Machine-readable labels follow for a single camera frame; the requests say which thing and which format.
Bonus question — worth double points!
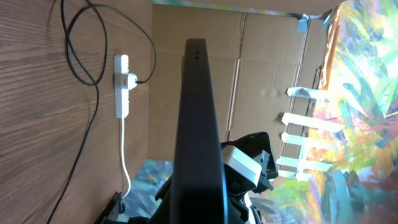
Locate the blue Samsung Galaxy smartphone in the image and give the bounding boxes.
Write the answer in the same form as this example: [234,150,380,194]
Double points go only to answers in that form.
[170,39,228,224]

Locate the black USB charging cable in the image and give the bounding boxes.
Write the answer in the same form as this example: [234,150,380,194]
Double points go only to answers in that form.
[46,0,157,224]

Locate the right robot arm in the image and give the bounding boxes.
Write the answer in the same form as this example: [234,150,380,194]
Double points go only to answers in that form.
[149,132,278,223]

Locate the white charger plug adapter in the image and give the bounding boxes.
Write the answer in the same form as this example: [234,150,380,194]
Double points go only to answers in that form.
[124,73,137,90]

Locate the brown cardboard backdrop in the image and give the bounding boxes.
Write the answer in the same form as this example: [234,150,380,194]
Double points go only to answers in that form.
[148,4,326,161]

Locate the white power strip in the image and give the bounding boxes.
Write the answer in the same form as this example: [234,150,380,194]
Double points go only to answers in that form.
[114,55,129,119]

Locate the colourful painted sheet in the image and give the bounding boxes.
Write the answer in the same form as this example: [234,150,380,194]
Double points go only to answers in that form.
[252,0,397,223]

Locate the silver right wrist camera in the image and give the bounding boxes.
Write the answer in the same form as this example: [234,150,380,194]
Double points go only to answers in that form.
[221,145,262,187]

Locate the white power strip cord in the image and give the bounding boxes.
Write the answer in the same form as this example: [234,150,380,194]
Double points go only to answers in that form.
[119,117,132,200]

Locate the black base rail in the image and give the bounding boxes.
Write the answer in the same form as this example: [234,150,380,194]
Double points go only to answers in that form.
[94,192,126,224]

